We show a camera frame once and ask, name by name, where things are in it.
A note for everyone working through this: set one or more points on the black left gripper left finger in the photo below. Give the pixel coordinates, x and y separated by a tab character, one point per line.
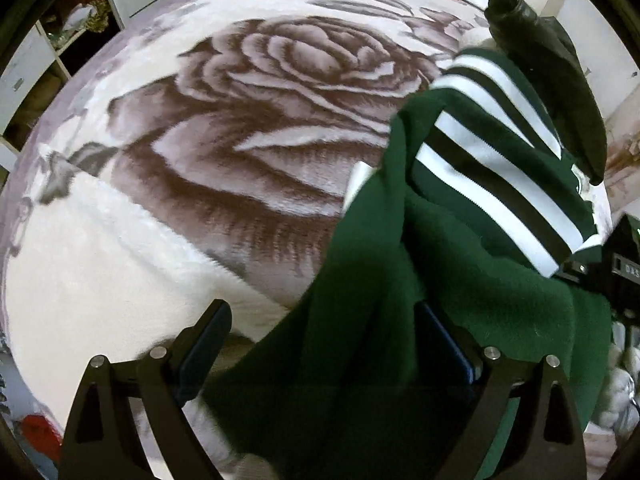
101	440

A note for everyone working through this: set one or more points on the white shelf unit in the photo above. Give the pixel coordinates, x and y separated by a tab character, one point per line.
43	44

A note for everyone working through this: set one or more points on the rose pattern plush blanket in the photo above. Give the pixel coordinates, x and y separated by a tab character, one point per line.
208	153

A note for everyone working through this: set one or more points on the green white varsity jacket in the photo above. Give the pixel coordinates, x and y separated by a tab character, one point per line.
474	208

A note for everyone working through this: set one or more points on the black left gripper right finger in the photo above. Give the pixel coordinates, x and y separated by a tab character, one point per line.
515	419

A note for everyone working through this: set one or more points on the black leather jacket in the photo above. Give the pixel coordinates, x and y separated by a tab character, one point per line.
544	53

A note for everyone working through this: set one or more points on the floral curtain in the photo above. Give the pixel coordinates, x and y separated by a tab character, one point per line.
622	165

